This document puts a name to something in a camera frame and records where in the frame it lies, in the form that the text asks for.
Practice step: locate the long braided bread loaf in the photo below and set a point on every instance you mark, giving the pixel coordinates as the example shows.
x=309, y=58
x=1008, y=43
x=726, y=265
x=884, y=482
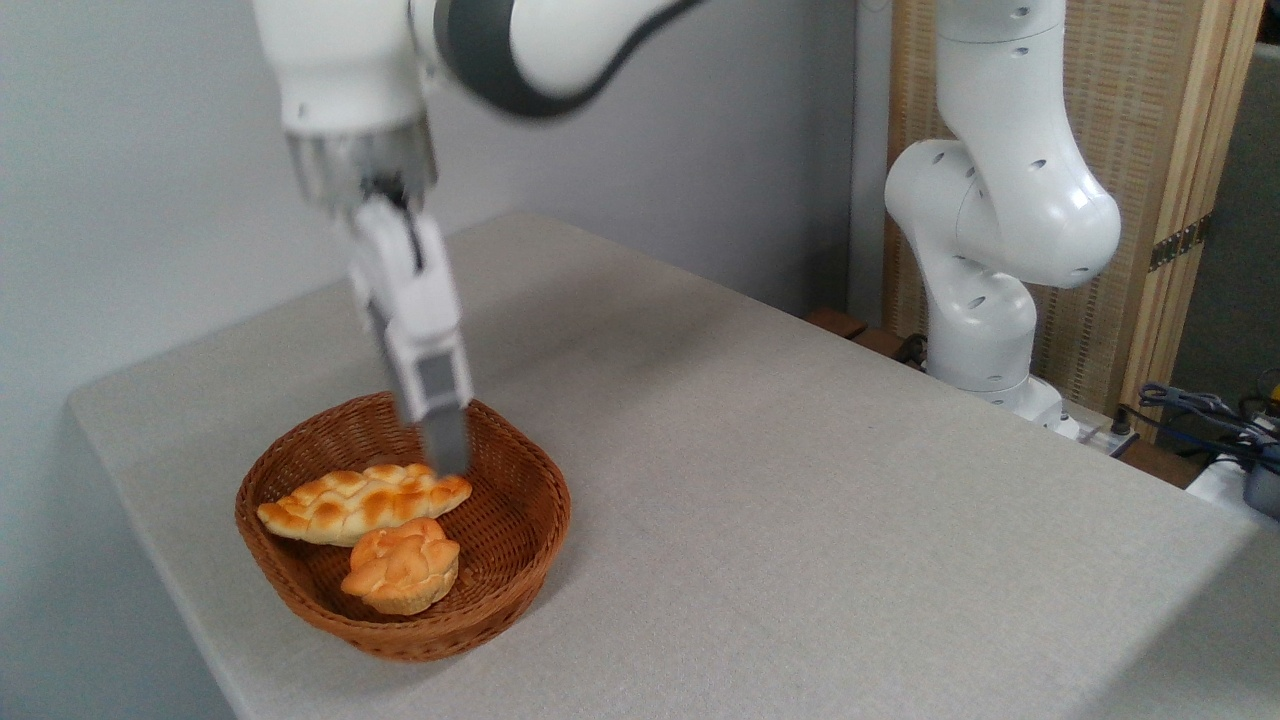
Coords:
x=345, y=505

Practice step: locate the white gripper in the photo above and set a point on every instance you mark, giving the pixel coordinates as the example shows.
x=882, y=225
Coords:
x=415, y=285

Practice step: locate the round orange bread bun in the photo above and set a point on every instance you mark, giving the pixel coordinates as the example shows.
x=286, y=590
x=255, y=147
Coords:
x=400, y=570

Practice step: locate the grey tablecloth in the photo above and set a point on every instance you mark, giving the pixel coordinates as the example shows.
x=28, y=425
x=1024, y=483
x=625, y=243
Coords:
x=850, y=560

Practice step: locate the brown wicker basket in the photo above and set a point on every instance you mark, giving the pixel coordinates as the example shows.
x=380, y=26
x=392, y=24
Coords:
x=510, y=520

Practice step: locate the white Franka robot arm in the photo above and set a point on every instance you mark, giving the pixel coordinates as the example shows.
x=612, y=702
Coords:
x=1010, y=210

